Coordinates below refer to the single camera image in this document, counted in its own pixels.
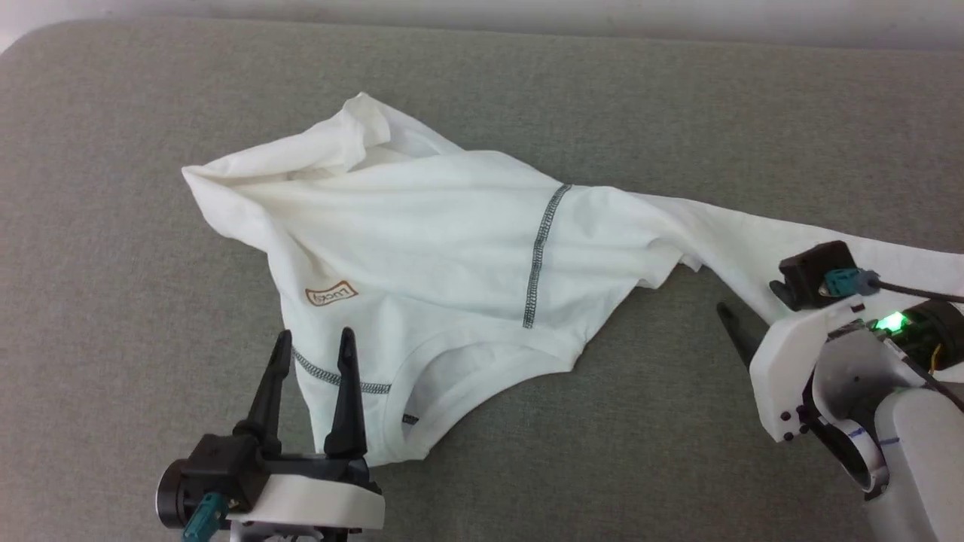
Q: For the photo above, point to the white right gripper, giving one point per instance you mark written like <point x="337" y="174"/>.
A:
<point x="783" y="369"/>

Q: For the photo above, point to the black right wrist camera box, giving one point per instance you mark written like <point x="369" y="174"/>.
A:
<point x="809" y="271"/>

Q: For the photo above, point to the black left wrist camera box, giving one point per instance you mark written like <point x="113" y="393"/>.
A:
<point x="215" y="470"/>

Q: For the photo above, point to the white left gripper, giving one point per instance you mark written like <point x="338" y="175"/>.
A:
<point x="316" y="504"/>

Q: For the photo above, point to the grey fabric sofa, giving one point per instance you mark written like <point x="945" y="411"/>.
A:
<point x="113" y="226"/>

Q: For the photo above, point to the white long-sleeve shirt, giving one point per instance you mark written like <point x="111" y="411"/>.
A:
<point x="452" y="241"/>

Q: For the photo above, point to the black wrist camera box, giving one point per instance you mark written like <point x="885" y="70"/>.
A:
<point x="215" y="470"/>
<point x="809" y="271"/>

